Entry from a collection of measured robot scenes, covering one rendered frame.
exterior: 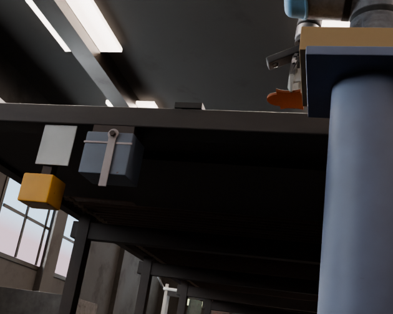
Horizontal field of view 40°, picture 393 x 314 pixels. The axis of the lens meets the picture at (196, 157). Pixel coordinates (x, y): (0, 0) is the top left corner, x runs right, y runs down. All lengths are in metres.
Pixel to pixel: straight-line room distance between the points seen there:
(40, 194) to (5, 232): 4.97
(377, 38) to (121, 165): 0.71
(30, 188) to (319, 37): 0.85
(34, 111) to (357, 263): 1.02
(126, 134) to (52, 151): 0.23
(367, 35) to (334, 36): 0.06
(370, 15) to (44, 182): 0.90
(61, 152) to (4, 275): 5.12
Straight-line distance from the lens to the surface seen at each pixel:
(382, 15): 1.17
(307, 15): 1.23
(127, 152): 1.42
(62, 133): 1.55
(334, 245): 0.97
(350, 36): 1.07
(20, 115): 1.63
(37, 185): 1.49
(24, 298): 5.77
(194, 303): 7.92
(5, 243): 6.49
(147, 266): 3.52
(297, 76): 1.61
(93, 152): 1.45
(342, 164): 1.01
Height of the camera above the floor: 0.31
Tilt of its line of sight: 20 degrees up
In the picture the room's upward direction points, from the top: 9 degrees clockwise
